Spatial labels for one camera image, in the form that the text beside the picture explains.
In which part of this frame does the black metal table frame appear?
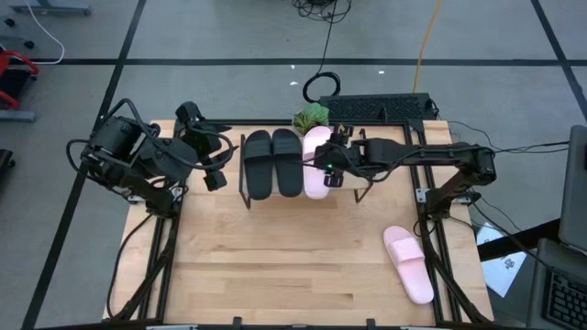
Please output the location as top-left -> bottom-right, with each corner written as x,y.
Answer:
105,104 -> 494,330

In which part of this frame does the black cables to right arm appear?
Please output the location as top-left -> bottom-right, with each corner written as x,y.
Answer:
447,119 -> 570,156

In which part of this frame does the grey metal floor base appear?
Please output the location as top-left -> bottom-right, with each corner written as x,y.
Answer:
8,0 -> 92,17

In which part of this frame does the black coiled floor cable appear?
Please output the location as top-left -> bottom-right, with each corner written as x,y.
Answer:
301,0 -> 342,105

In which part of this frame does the small green potted plant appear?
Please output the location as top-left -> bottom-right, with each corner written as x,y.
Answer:
292,102 -> 330,138

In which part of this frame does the black cable along table edge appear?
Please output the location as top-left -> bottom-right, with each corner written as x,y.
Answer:
105,213 -> 155,320

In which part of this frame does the white floor cable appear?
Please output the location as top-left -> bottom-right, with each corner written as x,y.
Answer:
25,0 -> 66,66

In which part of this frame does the wooden shelf with black legs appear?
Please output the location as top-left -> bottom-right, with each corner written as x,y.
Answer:
238,132 -> 382,211

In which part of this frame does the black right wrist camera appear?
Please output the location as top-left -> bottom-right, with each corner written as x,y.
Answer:
323,170 -> 346,189

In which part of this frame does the black keyboard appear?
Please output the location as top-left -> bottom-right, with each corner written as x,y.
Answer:
319,93 -> 437,123

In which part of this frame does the tangled black cable bundle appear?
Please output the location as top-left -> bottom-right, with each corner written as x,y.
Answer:
292,0 -> 353,25

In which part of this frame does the grey laptop with black keyboard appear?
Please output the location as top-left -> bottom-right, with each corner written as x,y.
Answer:
526,124 -> 587,330

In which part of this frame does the black diagonal bar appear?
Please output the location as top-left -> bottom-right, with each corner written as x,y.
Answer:
476,218 -> 561,262

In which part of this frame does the yellow floor cable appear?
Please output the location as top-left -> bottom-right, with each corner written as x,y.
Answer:
411,0 -> 445,94

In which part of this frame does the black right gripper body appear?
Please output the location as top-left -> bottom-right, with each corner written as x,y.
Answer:
316,122 -> 368,178

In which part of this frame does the white printed paper sheet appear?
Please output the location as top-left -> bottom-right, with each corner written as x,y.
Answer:
476,222 -> 528,298

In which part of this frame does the red metal cart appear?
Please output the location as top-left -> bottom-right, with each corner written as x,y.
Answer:
0,48 -> 40,111

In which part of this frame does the pink slide sandal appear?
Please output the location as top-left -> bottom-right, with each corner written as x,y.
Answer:
382,225 -> 435,305
302,126 -> 333,201

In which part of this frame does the black slide sandal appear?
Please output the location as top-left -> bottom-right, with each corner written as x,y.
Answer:
243,129 -> 274,202
271,128 -> 305,199

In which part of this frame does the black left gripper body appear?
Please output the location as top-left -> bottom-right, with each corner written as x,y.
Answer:
181,122 -> 224,161

